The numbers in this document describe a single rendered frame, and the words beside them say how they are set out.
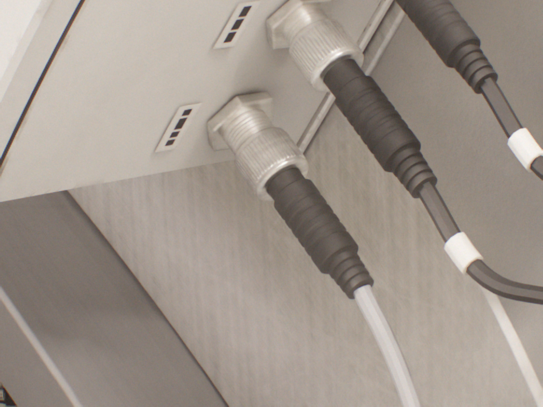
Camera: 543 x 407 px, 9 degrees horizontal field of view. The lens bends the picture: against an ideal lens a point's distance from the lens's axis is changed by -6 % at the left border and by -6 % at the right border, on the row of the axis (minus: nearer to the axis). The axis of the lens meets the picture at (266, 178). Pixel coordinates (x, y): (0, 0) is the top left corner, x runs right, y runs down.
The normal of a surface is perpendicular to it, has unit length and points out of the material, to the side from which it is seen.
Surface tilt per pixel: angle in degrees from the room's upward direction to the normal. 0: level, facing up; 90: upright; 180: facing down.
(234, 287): 90
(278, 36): 133
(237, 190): 90
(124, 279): 39
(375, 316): 63
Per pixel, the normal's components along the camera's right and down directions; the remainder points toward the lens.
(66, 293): 0.36, -0.73
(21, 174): 0.51, 0.73
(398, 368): -0.10, -0.22
